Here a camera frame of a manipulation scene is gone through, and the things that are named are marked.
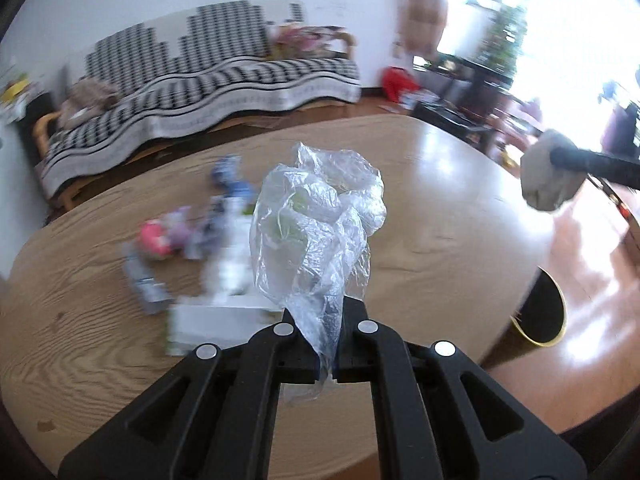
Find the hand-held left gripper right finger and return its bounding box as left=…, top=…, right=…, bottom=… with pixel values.
left=335, top=294, right=587, bottom=480

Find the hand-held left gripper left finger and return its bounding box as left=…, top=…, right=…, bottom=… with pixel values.
left=57, top=307, right=331, bottom=480

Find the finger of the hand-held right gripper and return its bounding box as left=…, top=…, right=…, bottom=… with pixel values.
left=549, top=145, right=640, bottom=189

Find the grey paper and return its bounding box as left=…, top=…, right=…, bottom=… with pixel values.
left=520, top=129, right=583, bottom=212

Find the clear plastic bag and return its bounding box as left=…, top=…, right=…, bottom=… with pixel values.
left=248, top=141, right=388, bottom=403

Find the black bin with yellow rim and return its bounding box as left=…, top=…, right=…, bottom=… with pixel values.
left=510, top=267, right=568, bottom=347

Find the white cardboard box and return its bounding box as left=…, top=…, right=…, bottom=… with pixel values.
left=166, top=294, right=283, bottom=357

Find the white crumpled tissue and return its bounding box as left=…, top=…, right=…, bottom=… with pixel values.
left=200, top=195, right=258, bottom=301

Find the black low cabinet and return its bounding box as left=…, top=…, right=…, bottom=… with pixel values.
left=412, top=52, right=516, bottom=156

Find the green potted plant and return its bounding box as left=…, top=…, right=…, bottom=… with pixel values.
left=475, top=0, right=531, bottom=76

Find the dark blue crumpled wrapper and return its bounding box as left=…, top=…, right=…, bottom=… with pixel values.
left=185, top=197, right=226, bottom=261

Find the grey blue packet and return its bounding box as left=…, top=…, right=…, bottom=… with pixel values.
left=122, top=242, right=171, bottom=316

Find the large blue white paper ball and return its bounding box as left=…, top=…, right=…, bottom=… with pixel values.
left=227, top=180, right=257, bottom=211

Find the purple crumpled wrapper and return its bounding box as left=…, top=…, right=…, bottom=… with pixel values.
left=167, top=207, right=194, bottom=246

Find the pink crumpled wrapper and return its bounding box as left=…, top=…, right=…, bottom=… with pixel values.
left=140, top=220, right=176, bottom=261

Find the small blue white paper ball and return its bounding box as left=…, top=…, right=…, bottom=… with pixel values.
left=210, top=155, right=242, bottom=186

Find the red bag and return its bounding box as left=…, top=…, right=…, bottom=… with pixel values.
left=381, top=66, right=417, bottom=101

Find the patterned curtain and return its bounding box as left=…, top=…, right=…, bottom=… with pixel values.
left=400, top=0, right=448, bottom=61

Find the black-white patterned sofa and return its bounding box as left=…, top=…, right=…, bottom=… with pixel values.
left=37, top=0, right=362, bottom=198

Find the pink patterned cushion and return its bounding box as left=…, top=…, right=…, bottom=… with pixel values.
left=267, top=22, right=346, bottom=58

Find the white cabinet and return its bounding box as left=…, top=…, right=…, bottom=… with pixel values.
left=0, top=95, right=48, bottom=281

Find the brown cloth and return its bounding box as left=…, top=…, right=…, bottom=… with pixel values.
left=57, top=77, right=121, bottom=131

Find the wooden sofa frame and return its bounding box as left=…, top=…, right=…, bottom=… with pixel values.
left=32, top=30, right=361, bottom=211

